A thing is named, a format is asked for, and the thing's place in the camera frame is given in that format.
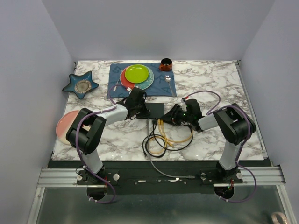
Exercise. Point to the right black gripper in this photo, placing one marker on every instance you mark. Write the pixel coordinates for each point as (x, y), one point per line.
(171, 119)

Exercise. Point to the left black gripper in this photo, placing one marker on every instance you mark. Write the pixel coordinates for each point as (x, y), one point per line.
(145, 112)

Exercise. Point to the black network switch box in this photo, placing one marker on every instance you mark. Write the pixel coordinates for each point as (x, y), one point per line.
(156, 110)

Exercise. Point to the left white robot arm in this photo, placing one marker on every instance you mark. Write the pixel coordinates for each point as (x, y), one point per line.
(87, 128)

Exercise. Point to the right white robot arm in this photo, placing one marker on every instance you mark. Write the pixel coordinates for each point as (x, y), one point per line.
(236, 126)

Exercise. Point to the red and teal plate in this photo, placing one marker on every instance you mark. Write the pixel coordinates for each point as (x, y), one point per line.
(144, 85)

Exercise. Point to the silver fork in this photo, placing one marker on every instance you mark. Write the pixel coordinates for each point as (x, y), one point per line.
(115, 86)

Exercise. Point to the lime green plate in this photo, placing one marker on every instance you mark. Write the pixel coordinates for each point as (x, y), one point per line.
(136, 73)

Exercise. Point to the blue cloth placemat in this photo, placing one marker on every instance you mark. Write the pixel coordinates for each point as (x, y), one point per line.
(158, 88)

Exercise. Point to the silver spoon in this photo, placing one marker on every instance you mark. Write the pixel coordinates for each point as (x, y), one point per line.
(168, 80)

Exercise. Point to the brown ceramic mug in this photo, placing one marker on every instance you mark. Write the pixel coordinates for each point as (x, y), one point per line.
(165, 65)

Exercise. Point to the blue star shaped dish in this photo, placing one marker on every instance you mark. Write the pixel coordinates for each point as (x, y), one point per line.
(80, 84)

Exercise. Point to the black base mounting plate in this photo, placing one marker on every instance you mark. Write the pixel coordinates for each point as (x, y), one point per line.
(159, 177)

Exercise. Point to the pink and cream plate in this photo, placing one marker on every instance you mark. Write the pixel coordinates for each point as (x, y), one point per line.
(64, 124)

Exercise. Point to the aluminium rail frame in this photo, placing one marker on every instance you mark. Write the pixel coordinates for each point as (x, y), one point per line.
(66, 177)

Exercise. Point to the pink ring object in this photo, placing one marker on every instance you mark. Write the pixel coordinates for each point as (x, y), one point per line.
(279, 218)

